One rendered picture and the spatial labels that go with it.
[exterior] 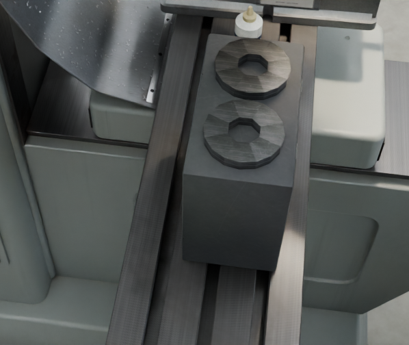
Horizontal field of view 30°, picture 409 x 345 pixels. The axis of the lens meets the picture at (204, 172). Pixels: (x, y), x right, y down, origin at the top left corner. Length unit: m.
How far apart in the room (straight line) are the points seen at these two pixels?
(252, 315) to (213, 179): 0.22
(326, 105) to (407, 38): 1.36
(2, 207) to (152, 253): 0.55
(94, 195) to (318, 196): 0.42
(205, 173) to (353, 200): 0.61
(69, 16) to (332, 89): 0.45
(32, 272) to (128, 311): 0.75
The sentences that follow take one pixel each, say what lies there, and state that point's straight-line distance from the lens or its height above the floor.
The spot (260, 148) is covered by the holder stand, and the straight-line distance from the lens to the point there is 0.83.
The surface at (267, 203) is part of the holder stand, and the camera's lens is 0.85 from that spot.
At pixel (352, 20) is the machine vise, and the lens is 1.27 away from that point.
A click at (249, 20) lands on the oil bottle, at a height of 0.99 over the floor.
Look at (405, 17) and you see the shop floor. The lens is 2.71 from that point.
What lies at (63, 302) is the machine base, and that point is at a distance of 1.76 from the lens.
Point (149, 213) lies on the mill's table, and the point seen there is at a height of 0.90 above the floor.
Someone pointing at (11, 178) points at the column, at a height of 0.62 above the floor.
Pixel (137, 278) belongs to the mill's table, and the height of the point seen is 0.90.
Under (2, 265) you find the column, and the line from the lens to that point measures 1.65.
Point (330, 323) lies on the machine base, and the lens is 1.75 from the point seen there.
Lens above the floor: 1.75
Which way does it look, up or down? 54 degrees down
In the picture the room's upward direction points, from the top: 3 degrees clockwise
